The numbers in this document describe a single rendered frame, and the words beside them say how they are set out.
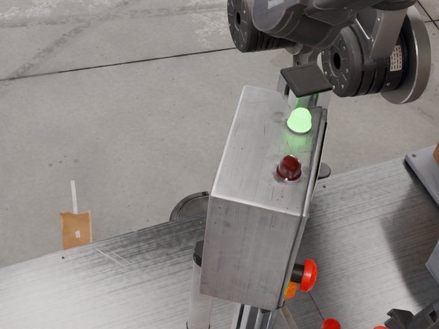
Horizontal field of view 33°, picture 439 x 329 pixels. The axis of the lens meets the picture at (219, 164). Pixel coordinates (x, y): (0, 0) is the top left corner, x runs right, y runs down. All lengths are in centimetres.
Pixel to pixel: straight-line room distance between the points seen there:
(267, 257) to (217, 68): 232
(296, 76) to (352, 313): 71
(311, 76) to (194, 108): 208
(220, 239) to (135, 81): 224
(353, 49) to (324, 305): 48
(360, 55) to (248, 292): 64
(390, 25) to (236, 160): 64
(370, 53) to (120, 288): 63
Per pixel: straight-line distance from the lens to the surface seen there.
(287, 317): 105
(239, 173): 75
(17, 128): 284
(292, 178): 74
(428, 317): 120
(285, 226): 74
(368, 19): 138
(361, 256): 151
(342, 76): 140
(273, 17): 98
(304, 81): 82
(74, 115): 286
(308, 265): 85
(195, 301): 100
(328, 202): 158
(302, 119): 78
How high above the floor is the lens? 204
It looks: 49 degrees down
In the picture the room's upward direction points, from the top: 7 degrees clockwise
